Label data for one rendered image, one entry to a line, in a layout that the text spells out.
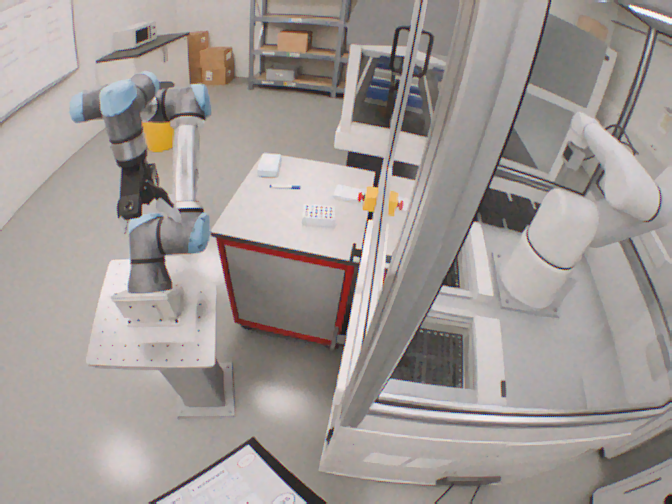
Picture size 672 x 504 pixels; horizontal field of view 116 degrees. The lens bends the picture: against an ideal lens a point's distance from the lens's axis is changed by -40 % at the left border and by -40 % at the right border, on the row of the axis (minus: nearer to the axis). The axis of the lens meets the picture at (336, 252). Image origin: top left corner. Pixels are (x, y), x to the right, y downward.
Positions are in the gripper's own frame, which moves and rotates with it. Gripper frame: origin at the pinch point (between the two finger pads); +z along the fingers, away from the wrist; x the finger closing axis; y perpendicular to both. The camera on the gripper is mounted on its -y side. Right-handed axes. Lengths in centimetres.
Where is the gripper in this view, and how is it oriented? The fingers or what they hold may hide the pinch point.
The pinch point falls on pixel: (152, 231)
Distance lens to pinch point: 83.5
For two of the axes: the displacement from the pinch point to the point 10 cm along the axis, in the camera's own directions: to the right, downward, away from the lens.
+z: -0.8, 6.9, 7.2
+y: -3.0, -7.1, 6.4
